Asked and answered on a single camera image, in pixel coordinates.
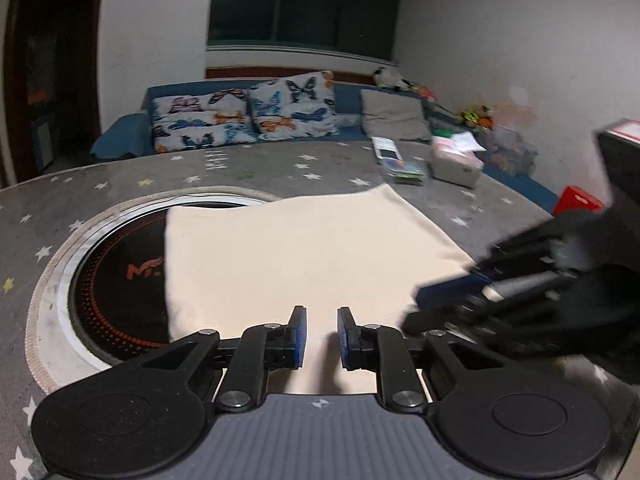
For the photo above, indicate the red box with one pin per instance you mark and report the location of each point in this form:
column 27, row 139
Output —
column 577, row 200

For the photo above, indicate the black white plush toy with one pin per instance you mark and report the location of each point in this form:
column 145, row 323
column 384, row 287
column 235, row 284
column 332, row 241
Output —
column 390, row 79

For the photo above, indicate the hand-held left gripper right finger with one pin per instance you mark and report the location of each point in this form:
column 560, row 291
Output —
column 344, row 337

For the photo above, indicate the grey star tablecloth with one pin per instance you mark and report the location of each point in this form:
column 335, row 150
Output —
column 50, row 200

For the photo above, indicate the blue sofa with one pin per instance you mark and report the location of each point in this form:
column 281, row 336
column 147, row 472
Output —
column 120, row 135

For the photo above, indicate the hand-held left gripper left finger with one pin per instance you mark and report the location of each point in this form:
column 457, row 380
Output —
column 299, row 337

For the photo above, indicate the dark window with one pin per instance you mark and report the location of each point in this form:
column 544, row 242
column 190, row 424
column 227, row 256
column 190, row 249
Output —
column 310, row 5

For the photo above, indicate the clear plastic storage box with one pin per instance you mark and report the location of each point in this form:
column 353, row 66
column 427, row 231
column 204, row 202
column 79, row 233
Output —
column 510, row 147

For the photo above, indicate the round black induction cooktop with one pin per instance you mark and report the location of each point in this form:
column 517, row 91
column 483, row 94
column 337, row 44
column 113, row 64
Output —
column 120, row 270

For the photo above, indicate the plain grey cushion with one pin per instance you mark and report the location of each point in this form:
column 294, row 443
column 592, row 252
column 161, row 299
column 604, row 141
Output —
column 395, row 115

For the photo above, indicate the wide butterfly print cushion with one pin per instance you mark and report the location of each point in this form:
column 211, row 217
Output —
column 200, row 122

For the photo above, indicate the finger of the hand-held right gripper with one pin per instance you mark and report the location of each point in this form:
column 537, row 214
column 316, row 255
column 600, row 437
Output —
column 450, row 317
column 455, row 287

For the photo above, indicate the dark wooden door frame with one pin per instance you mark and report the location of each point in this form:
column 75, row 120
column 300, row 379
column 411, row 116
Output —
column 97, row 35

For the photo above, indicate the yellow green plush toy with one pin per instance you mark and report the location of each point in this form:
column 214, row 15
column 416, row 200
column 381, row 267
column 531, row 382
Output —
column 472, row 116

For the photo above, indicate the patterned blue sofa cover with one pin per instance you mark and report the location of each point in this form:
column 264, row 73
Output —
column 525, row 191

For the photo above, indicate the tall butterfly print cushion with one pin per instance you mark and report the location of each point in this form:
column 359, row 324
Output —
column 292, row 105

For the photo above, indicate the pink white tissue pack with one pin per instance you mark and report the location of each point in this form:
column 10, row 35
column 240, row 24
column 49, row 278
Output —
column 455, row 167

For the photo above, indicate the white remote control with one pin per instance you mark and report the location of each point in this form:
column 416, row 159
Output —
column 385, row 149

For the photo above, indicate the cream garment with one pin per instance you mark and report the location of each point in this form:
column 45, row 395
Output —
column 300, row 250

